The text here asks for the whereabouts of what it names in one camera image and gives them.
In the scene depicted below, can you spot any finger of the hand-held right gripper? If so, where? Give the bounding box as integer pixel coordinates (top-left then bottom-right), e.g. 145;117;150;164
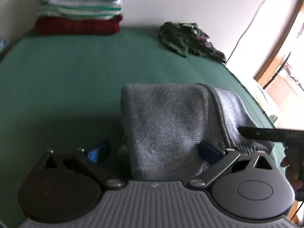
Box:
238;126;281;142

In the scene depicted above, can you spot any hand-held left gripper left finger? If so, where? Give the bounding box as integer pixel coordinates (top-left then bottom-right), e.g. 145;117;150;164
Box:
39;140;125;190

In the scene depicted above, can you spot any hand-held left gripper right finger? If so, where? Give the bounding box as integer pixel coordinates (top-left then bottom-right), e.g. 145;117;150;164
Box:
188;141;276;190

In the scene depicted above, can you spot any grey-blue striped knit sweater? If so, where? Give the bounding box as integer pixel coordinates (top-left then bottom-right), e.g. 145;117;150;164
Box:
118;83;275;181

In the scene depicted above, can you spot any person's right hand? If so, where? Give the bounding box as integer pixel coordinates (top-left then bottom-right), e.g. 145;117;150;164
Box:
280;158;304;192

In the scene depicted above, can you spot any crumpled dark green garment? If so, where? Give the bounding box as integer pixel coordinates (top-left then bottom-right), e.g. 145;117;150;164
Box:
159;22;227;64

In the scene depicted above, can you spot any folded red sweater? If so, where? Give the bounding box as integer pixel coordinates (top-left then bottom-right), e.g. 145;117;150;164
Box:
35;14;124;36

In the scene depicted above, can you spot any folded green striped shirt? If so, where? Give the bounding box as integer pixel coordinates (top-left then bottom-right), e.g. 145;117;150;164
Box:
37;1;123;21

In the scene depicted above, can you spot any blue patterned cloth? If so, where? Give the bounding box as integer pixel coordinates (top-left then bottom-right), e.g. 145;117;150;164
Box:
0;38;10;53

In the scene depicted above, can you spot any folded white garment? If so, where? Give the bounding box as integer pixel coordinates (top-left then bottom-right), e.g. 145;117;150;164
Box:
44;0;124;8

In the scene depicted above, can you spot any wooden window frame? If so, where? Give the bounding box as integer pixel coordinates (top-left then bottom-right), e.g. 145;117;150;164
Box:
254;12;304;89

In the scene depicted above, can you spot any black wall cable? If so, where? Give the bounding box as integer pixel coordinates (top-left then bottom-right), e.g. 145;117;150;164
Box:
225;0;279;65

